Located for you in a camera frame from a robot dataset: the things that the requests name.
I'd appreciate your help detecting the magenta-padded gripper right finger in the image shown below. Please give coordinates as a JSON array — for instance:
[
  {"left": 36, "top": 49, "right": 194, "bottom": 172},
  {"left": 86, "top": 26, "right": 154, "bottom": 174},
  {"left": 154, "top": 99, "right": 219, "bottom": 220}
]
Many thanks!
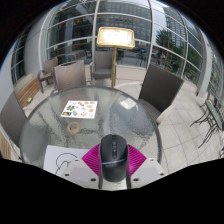
[{"left": 127, "top": 143, "right": 167, "bottom": 190}]

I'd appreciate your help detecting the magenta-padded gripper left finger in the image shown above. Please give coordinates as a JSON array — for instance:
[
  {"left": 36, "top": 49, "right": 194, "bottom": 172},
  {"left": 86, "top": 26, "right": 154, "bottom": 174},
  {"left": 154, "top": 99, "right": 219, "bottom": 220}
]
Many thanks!
[{"left": 62, "top": 143, "right": 102, "bottom": 190}]

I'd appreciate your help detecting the black computer mouse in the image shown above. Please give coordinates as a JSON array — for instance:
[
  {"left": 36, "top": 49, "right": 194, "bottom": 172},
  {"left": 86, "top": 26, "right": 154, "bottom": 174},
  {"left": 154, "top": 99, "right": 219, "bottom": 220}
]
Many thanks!
[{"left": 99, "top": 133, "right": 130, "bottom": 183}]

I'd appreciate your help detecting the white mouse pad with drawing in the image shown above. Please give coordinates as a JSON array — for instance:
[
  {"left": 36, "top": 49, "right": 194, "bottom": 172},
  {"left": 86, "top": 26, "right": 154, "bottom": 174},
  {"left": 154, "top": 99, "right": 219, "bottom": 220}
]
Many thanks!
[{"left": 43, "top": 144, "right": 89, "bottom": 177}]

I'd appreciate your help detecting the brown tape roll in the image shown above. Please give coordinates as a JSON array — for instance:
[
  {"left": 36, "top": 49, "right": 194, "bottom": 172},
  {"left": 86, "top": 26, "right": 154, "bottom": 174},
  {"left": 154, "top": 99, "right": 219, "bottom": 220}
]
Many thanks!
[{"left": 66, "top": 121, "right": 82, "bottom": 135}]

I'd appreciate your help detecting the laminated picture menu card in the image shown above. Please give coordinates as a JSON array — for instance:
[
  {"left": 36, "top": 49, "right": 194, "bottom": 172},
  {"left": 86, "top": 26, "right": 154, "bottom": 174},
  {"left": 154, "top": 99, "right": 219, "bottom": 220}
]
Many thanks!
[{"left": 60, "top": 99, "right": 98, "bottom": 120}]

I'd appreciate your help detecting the dark brown wicker chair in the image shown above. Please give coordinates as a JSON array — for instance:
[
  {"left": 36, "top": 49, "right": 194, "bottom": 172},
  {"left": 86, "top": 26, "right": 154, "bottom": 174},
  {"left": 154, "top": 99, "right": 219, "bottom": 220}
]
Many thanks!
[{"left": 137, "top": 63, "right": 185, "bottom": 127}]

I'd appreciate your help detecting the wooden slat bench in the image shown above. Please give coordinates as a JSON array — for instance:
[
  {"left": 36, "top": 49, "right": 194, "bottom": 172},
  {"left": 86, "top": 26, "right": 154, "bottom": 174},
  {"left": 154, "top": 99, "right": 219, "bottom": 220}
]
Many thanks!
[
  {"left": 0, "top": 131, "right": 13, "bottom": 160},
  {"left": 14, "top": 78, "right": 42, "bottom": 108}
]

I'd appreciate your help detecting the grey wicker chair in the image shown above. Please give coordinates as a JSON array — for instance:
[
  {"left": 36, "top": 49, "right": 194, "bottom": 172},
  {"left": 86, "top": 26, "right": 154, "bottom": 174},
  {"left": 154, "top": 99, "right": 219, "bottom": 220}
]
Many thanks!
[
  {"left": 0, "top": 91, "right": 28, "bottom": 147},
  {"left": 50, "top": 60, "right": 88, "bottom": 95},
  {"left": 89, "top": 50, "right": 116, "bottom": 82},
  {"left": 37, "top": 57, "right": 60, "bottom": 94}
]

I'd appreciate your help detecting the dark metal outdoor furniture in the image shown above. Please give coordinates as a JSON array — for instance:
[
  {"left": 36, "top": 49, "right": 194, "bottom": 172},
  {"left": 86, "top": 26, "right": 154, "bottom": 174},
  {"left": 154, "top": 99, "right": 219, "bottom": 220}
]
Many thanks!
[{"left": 189, "top": 95, "right": 224, "bottom": 150}]

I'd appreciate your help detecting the gold framed menu stand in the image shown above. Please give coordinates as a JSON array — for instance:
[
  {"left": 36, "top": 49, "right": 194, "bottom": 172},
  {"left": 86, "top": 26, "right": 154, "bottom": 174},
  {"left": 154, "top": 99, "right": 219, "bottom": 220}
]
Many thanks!
[{"left": 96, "top": 26, "right": 136, "bottom": 89}]

